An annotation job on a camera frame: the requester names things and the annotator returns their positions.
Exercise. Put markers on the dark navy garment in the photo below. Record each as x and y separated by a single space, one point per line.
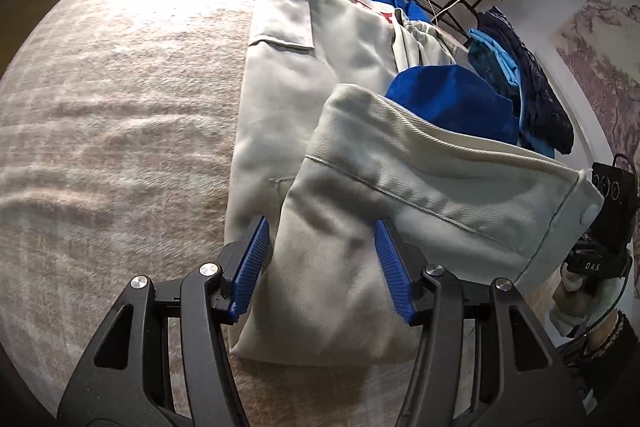
545 107

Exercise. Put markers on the person's right forearm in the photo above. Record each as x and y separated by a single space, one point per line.
607 337

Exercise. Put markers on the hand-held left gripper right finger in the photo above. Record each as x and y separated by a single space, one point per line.
392 267

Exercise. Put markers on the person's right hand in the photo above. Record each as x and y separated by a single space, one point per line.
585 302

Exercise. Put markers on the beige plaid blanket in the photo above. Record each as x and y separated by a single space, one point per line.
125 107

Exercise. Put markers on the grey jacket with blue lining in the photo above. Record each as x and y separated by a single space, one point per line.
350 187

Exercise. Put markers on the grey patterned wall hanging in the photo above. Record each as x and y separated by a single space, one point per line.
605 72

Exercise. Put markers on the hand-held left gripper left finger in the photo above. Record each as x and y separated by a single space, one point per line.
250 267

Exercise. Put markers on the light blue garment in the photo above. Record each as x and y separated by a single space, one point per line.
500 62

